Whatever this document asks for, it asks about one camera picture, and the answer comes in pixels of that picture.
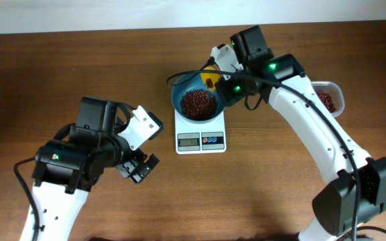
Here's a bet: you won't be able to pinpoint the clear plastic container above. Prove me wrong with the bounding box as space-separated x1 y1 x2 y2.
311 81 345 117

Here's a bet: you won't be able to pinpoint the teal plastic bowl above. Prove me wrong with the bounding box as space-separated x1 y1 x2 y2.
172 74 225 120

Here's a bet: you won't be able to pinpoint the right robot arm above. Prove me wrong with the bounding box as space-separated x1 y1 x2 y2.
211 26 386 240

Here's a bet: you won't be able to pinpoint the yellow plastic measuring scoop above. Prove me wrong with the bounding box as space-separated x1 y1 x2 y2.
200 72 220 91

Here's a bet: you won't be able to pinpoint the red beans in bowl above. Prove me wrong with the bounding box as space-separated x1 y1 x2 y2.
180 90 217 121

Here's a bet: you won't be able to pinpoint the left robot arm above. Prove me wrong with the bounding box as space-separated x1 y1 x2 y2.
13 97 164 240

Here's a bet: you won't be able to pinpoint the white digital kitchen scale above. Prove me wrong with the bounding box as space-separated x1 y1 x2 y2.
174 111 227 155

